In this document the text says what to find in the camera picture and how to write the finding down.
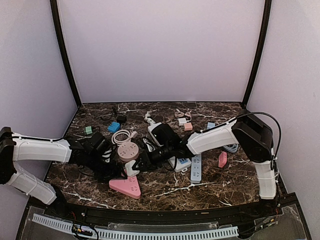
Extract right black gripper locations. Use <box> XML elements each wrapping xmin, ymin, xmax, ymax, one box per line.
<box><xmin>131</xmin><ymin>143</ymin><xmax>173</xmax><ymax>171</ymax></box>

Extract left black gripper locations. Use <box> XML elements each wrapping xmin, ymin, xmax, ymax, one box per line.
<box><xmin>85</xmin><ymin>152</ymin><xmax>127</xmax><ymax>183</ymax></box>

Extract white square charger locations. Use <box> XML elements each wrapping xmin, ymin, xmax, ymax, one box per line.
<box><xmin>124</xmin><ymin>160</ymin><xmax>140</xmax><ymax>177</ymax></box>

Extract pink round socket base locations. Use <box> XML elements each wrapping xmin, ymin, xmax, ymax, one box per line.
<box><xmin>117</xmin><ymin>142</ymin><xmax>139</xmax><ymax>163</ymax></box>

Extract white multicolour power strip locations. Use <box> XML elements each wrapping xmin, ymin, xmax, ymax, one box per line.
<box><xmin>144</xmin><ymin>111</ymin><xmax>191</xmax><ymax>170</ymax></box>

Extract white pink cable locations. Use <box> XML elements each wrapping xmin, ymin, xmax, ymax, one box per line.
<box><xmin>111</xmin><ymin>129</ymin><xmax>138</xmax><ymax>145</ymax></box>

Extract pink triangular power socket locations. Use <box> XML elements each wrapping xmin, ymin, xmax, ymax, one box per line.
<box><xmin>108</xmin><ymin>176</ymin><xmax>141</xmax><ymax>199</ymax></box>

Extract blue square plug adapter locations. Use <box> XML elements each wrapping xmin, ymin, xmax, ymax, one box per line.
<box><xmin>107</xmin><ymin>121</ymin><xmax>121</xmax><ymax>133</ymax></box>

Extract white strip cable bundle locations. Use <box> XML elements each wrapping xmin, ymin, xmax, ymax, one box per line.
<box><xmin>144</xmin><ymin>111</ymin><xmax>157</xmax><ymax>125</ymax></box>

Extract green plug adapter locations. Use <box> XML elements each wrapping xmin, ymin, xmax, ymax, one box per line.
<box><xmin>84</xmin><ymin>126</ymin><xmax>93</xmax><ymax>135</ymax></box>

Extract black power adapter brick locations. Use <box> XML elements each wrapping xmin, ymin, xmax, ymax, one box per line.
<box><xmin>116</xmin><ymin>115</ymin><xmax>127</xmax><ymax>124</ymax></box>

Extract black thin cable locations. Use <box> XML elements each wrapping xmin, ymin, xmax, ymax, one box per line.
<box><xmin>99</xmin><ymin>106</ymin><xmax>121</xmax><ymax>122</ymax></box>

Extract pink charger plug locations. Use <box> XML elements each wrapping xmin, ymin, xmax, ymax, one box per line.
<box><xmin>183</xmin><ymin>122</ymin><xmax>193</xmax><ymax>131</ymax></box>

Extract white charger with pink cable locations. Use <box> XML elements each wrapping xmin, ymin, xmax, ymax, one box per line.
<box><xmin>174</xmin><ymin>109</ymin><xmax>192</xmax><ymax>126</ymax></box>

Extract light blue charger plug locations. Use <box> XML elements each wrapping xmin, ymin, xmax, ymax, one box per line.
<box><xmin>206</xmin><ymin>122</ymin><xmax>216</xmax><ymax>130</ymax></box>

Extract pink square plug adapter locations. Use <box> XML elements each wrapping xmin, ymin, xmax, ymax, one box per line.
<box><xmin>218</xmin><ymin>151</ymin><xmax>227</xmax><ymax>168</ymax></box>

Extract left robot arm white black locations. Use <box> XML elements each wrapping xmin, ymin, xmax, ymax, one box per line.
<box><xmin>0</xmin><ymin>126</ymin><xmax>127</xmax><ymax>218</ymax></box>

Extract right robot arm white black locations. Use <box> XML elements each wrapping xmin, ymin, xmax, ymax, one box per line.
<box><xmin>132</xmin><ymin>111</ymin><xmax>280</xmax><ymax>217</ymax></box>

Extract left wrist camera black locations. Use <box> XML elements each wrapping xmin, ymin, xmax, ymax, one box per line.
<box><xmin>85</xmin><ymin>132</ymin><xmax>112</xmax><ymax>160</ymax></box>

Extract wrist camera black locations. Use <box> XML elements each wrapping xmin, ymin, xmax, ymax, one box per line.
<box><xmin>85</xmin><ymin>132</ymin><xmax>112</xmax><ymax>160</ymax></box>
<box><xmin>151</xmin><ymin>123</ymin><xmax>180</xmax><ymax>147</ymax></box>

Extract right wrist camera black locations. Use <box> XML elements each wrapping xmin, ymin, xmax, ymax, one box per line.
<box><xmin>151</xmin><ymin>123</ymin><xmax>180</xmax><ymax>147</ymax></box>

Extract white slotted cable duct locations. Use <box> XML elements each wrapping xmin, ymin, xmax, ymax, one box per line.
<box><xmin>32</xmin><ymin>213</ymin><xmax>239</xmax><ymax>240</ymax></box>

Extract black front rail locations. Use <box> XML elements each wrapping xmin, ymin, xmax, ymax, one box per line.
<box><xmin>14</xmin><ymin>193</ymin><xmax>312</xmax><ymax>240</ymax></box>

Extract left black frame post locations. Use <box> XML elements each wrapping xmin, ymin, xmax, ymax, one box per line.
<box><xmin>49</xmin><ymin>0</ymin><xmax>82</xmax><ymax>108</ymax></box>

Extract black frame post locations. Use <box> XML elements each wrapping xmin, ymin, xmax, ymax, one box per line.
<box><xmin>240</xmin><ymin>0</ymin><xmax>272</xmax><ymax>109</ymax></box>
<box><xmin>49</xmin><ymin>0</ymin><xmax>82</xmax><ymax>108</ymax></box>

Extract right black frame post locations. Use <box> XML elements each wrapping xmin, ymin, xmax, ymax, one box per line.
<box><xmin>240</xmin><ymin>0</ymin><xmax>272</xmax><ymax>109</ymax></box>

